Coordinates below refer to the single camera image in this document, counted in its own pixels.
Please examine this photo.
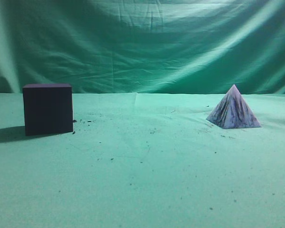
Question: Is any marbled purple white square pyramid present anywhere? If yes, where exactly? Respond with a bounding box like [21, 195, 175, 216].
[206, 85, 261, 129]

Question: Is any dark purple cube block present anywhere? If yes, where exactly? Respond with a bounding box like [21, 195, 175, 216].
[22, 84, 73, 136]

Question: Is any green table cloth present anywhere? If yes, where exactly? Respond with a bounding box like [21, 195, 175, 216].
[0, 93, 285, 228]

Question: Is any green backdrop cloth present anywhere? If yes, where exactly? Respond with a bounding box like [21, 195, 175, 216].
[0, 0, 285, 94]

